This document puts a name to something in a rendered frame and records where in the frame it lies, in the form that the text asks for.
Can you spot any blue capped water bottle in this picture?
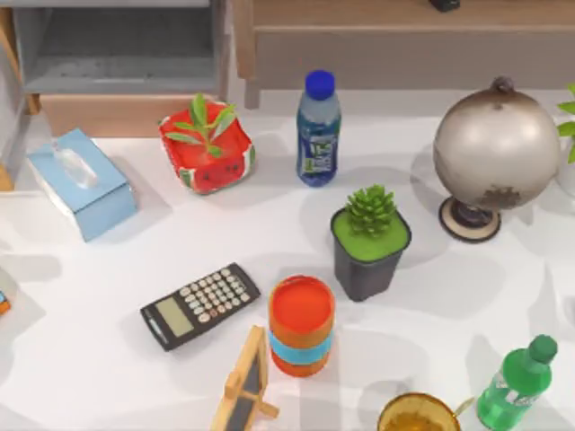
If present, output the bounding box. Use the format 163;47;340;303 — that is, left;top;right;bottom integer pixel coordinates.
296;69;341;189

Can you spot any black pot with succulent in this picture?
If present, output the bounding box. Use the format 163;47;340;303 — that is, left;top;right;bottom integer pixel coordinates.
330;184;412;303

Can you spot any red watermelon plant pot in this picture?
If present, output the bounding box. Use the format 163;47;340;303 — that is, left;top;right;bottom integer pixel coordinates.
158;92;257;196

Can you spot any orange can with blue band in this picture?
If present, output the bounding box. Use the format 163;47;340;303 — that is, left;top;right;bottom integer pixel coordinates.
268;275;337;378

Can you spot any black calculator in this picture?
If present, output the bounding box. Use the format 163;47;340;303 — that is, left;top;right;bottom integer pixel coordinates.
139;262;262;352

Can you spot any wooden framed blackboard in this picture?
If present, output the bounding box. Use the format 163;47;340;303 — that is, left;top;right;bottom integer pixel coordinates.
209;324;280;431

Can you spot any pale wooden drawer front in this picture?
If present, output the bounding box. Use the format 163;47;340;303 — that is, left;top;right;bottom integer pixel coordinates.
39;92;221;138

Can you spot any light blue tissue box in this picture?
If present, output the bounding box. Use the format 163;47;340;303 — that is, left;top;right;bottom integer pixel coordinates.
26;128;138;243

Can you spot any wooden shelf unit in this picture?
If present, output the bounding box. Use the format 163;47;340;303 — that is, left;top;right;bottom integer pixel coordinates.
231;0;575;110

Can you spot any silver globe on stand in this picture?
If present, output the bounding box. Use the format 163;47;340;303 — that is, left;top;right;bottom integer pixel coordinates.
432;76;562;244

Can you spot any amber glass cup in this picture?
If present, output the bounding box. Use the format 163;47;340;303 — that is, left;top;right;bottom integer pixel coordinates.
376;392;476;431

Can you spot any grey cabinet with dark inside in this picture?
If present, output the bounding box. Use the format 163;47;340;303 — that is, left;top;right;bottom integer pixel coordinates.
0;0;234;192

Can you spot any green bottle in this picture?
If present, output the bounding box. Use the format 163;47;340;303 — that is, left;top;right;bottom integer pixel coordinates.
475;334;559;431

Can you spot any white pot with green plant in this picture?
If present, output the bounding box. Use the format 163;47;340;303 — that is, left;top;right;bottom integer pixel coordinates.
554;82;575;198

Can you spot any orange and blue box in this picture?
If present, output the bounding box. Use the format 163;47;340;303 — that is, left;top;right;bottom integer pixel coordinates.
0;270;12;318

